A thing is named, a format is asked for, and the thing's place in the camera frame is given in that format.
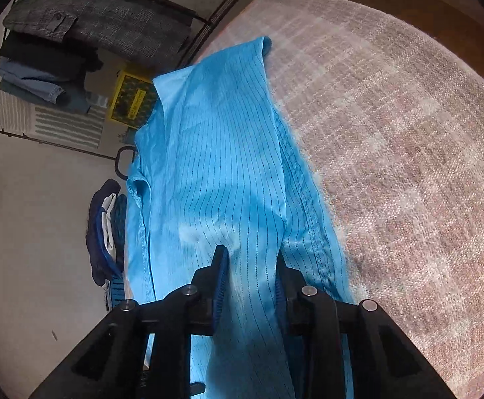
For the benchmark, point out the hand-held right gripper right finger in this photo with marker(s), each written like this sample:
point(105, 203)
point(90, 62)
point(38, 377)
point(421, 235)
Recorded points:
point(296, 293)

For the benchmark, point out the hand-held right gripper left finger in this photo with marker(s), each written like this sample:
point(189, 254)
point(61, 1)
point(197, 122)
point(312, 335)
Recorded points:
point(221, 282)

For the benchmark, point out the light blue striped coat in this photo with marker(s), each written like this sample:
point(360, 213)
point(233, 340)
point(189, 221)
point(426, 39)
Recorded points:
point(225, 174)

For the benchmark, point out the black metal clothes rack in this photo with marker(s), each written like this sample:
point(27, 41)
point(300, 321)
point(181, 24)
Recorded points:
point(118, 164)

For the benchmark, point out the teal patterned folded garment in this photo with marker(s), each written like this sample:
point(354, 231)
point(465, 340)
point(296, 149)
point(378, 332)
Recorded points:
point(120, 224)

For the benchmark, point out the royal blue folded garment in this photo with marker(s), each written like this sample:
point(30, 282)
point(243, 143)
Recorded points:
point(100, 253)

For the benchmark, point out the white folded garment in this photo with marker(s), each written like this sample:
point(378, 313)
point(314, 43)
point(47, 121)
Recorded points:
point(109, 224)

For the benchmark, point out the navy folded jacket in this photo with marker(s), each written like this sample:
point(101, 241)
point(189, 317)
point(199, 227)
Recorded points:
point(94, 237)

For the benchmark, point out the small potted plant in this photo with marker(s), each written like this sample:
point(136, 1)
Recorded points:
point(125, 136)

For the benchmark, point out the pink plaid blanket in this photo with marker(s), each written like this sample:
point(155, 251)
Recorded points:
point(391, 133)

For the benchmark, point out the yellow storage box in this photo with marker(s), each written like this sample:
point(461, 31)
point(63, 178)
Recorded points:
point(129, 99)

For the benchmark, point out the grey striped white cloth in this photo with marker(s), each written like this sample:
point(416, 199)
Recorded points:
point(59, 126)

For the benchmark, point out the blue denim jeans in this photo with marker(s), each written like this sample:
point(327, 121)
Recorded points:
point(26, 75)

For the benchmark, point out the grey plaid long coat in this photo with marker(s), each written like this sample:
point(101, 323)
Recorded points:
point(100, 20)

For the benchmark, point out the black hanging jacket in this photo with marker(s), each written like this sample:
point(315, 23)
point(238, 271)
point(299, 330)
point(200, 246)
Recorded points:
point(38, 50)

